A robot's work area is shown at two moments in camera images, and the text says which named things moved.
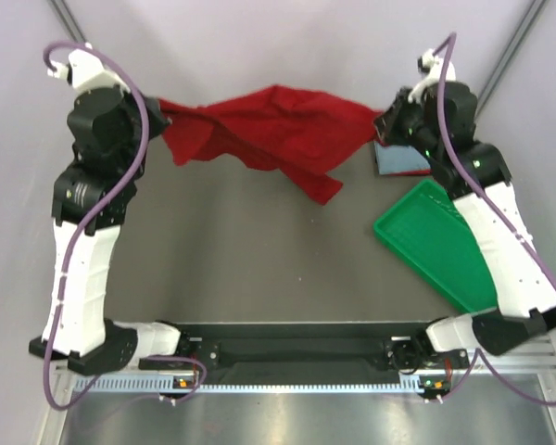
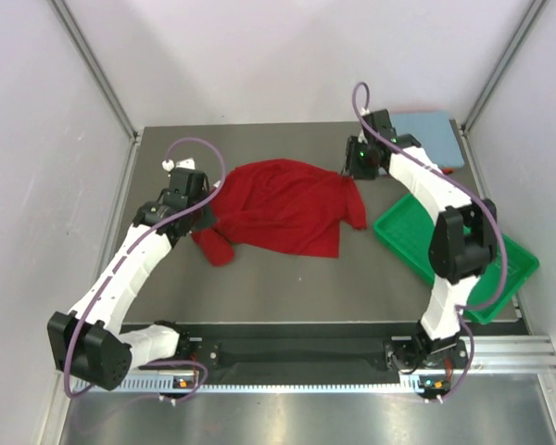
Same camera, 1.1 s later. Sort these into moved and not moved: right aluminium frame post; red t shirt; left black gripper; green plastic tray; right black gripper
Moved: left black gripper; red t shirt; right black gripper
Not moved: right aluminium frame post; green plastic tray
